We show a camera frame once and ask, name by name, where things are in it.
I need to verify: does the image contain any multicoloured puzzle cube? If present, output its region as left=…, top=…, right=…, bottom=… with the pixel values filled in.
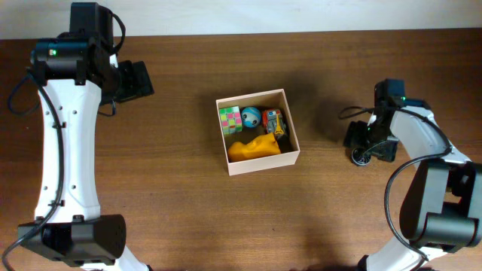
left=218, top=106, right=243, bottom=136

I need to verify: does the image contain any black round fan wheel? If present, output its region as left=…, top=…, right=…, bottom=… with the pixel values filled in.
left=350, top=148, right=371, bottom=166

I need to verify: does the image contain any blue toy ball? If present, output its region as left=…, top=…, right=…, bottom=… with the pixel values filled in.
left=241, top=107, right=261, bottom=128

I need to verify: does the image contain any red grey toy truck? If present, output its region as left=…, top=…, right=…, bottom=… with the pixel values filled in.
left=262, top=108, right=288, bottom=140

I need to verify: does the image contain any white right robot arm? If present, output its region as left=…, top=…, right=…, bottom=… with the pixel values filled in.
left=343, top=79, right=481, bottom=270

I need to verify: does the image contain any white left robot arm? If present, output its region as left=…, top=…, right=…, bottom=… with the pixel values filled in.
left=17, top=2, right=154, bottom=270

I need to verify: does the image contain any pink cardboard box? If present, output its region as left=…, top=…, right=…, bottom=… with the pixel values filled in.
left=215, top=89, right=300, bottom=176

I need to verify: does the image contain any orange toy animal figure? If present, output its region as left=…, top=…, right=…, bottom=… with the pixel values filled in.
left=227, top=133, right=281, bottom=163

